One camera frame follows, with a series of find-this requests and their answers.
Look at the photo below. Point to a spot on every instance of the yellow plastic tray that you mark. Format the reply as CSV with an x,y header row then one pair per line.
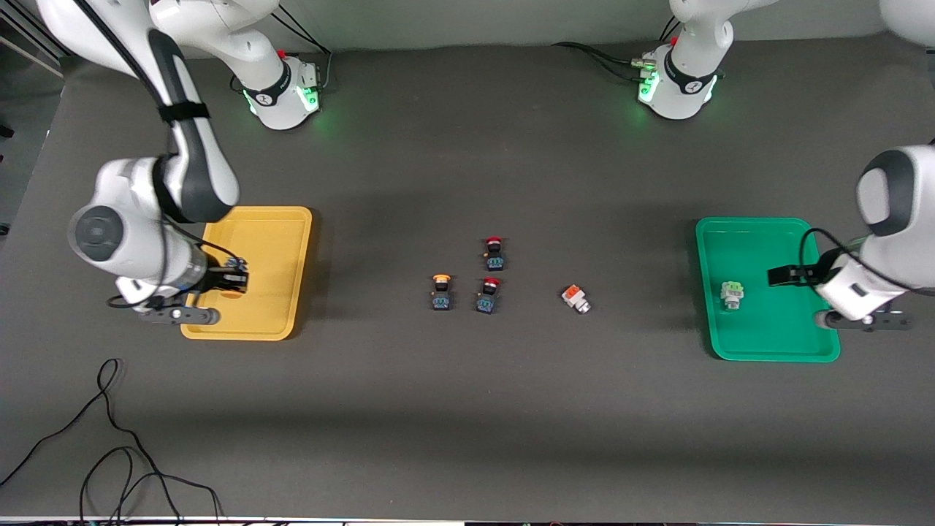
x,y
270,241

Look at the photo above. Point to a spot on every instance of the green plastic tray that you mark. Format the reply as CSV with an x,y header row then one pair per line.
x,y
760,248

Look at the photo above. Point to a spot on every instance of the red mushroom push button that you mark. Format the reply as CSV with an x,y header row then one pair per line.
x,y
487,301
494,259

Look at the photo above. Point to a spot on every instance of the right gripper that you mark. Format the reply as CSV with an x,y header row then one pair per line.
x,y
219,280

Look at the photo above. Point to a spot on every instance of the white button green contact block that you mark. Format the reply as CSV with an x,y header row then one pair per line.
x,y
733,294

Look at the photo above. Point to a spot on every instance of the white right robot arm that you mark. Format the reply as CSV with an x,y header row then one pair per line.
x,y
117,234

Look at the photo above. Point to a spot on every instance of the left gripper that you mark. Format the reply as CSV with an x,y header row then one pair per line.
x,y
809,275

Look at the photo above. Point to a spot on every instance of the white button orange contact block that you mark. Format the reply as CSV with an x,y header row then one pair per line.
x,y
575,298

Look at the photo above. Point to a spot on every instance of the aluminium frame rail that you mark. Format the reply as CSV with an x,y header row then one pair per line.
x,y
22,31

